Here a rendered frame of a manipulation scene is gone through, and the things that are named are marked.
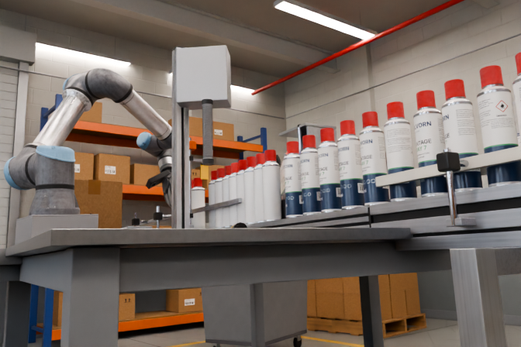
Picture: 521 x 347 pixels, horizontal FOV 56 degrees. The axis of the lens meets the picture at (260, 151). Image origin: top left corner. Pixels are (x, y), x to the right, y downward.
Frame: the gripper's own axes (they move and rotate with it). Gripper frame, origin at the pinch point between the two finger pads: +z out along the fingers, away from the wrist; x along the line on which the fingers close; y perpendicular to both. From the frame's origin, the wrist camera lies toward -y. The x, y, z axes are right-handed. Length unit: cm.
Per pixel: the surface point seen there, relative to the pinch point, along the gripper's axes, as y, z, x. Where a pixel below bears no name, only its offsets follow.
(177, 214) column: -16, 32, -39
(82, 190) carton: -34.2, -10.5, 5.4
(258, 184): -2, 40, -65
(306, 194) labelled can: -2, 57, -83
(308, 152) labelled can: -2, 48, -89
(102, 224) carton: -25.7, 0.8, 12.7
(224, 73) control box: -5, 0, -72
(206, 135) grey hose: -11, 17, -60
